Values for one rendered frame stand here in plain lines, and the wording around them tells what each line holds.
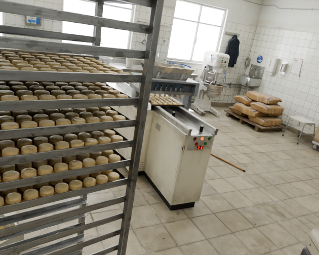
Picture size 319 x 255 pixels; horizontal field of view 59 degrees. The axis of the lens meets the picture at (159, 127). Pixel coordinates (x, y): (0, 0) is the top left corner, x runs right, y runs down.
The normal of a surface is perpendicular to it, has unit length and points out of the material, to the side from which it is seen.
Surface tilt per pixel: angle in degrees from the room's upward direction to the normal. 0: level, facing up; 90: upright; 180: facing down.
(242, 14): 90
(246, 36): 90
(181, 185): 90
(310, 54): 90
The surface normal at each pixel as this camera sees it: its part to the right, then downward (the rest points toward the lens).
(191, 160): 0.43, 0.36
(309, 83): -0.88, 0.01
